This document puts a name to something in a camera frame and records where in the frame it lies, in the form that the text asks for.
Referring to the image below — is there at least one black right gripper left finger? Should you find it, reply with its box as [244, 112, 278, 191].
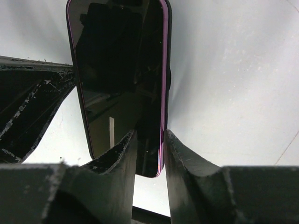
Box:
[0, 131, 137, 224]

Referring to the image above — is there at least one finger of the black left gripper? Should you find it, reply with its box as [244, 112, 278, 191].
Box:
[0, 56, 75, 163]

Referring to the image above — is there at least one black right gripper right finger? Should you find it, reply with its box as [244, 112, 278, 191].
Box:
[164, 130, 299, 224]

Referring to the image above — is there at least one pink-edged black phone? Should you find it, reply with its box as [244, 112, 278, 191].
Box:
[66, 0, 172, 178]

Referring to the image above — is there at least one black phone case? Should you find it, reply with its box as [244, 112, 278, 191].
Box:
[161, 0, 173, 131]

